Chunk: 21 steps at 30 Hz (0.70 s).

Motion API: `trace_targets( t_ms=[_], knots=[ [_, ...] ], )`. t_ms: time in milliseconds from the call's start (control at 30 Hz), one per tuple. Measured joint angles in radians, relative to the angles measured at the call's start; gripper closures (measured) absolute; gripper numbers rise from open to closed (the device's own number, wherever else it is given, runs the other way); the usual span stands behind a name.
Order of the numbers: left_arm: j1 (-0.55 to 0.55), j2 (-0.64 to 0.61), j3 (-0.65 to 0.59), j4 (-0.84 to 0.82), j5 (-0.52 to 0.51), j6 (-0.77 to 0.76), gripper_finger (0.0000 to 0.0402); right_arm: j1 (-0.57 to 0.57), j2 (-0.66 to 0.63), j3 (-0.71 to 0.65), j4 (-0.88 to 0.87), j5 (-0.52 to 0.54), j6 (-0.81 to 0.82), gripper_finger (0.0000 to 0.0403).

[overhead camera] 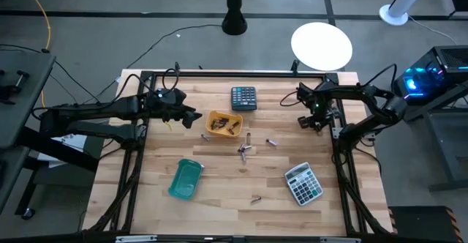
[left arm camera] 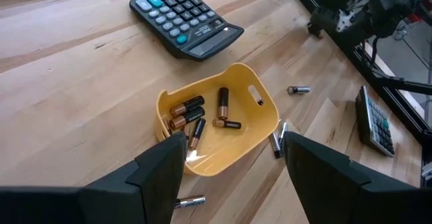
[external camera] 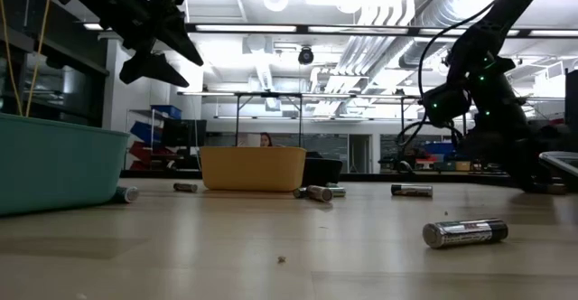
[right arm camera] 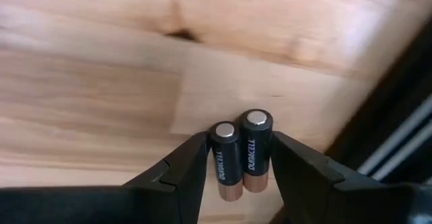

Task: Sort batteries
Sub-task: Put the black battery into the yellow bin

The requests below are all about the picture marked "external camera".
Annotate red storage bin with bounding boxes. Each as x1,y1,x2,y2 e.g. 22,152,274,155
128,140,157,171

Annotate blue storage bin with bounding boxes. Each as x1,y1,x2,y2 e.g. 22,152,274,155
129,120,157,145
150,104,183,120

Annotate black dome security camera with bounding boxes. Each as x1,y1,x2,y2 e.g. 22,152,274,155
297,45,315,66

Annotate yellow hanging cord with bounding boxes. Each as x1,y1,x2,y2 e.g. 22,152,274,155
0,0,51,118

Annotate green plastic bin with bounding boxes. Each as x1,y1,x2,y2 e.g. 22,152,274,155
0,112,131,217

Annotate black monitor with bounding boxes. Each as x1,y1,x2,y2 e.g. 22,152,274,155
161,118,208,148

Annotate black aluminium table frame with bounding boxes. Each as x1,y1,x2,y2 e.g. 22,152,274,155
119,168,578,188

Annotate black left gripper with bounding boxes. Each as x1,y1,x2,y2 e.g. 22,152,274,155
103,0,205,89

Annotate yellow plastic bin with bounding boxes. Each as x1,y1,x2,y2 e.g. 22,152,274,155
199,145,308,192

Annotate black overhead beam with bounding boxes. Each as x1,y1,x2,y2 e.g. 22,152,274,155
184,23,578,38

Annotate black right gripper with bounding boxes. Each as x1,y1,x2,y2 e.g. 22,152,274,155
464,58,559,193

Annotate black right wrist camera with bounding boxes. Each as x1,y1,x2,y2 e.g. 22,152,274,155
423,84,471,128

